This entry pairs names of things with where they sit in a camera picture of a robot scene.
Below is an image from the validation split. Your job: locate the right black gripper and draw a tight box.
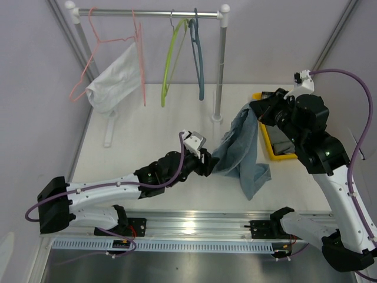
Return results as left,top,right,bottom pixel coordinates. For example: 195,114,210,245
251,88,306,147

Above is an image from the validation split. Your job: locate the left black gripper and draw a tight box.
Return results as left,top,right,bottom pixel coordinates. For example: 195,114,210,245
166,147,219,187

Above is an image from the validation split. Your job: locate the light blue denim garment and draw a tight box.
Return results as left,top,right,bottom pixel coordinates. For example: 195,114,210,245
212,104,272,200

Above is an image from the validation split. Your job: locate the white skirt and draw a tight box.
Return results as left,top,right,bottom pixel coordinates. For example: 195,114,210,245
85,43,141,115

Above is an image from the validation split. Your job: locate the pink wire hanger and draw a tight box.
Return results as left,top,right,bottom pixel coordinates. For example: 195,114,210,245
69,6,138,103
132,10,147,106

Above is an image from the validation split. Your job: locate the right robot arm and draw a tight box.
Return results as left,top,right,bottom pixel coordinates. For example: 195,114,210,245
249,88,376,272

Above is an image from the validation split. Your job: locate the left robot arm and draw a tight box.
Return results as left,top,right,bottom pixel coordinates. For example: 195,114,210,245
37,149,219,236

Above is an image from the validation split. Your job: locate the blue-grey plastic hanger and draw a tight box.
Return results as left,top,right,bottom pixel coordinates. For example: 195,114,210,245
188,8,205,101

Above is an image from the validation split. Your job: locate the lime green hanger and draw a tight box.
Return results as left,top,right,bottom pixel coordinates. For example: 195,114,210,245
161,18,189,107

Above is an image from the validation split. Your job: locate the grey folded garment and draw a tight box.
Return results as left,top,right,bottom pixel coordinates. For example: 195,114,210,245
266,126,295,156

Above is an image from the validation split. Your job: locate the yellow plastic bin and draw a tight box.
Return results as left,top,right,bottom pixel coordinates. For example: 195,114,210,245
252,90,298,162

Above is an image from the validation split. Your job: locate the white clothes rack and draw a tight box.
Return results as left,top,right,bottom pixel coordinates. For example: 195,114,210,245
65,1,230,144

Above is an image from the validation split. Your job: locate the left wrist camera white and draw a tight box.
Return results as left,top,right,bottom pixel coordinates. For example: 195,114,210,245
183,130,206,159

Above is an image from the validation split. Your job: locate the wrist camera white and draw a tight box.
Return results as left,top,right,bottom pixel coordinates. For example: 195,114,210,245
284,70,315,100
183,130,206,159

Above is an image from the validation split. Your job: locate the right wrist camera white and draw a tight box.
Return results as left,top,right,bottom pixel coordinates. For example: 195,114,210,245
284,70,315,100

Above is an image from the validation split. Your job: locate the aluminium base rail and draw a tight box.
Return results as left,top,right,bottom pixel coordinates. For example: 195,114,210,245
39,208,336,240

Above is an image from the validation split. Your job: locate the right black mount plate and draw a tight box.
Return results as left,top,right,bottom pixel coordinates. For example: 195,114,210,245
244,220,285,239

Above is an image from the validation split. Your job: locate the black mount plate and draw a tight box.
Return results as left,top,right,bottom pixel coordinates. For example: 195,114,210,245
244,220,285,239
94,218,147,237

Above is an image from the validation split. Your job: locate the left black mount plate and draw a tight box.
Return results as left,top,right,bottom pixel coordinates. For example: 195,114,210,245
94,218,147,237

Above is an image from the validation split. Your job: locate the perforated cable tray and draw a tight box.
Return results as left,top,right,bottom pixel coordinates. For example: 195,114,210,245
52,238,274,254

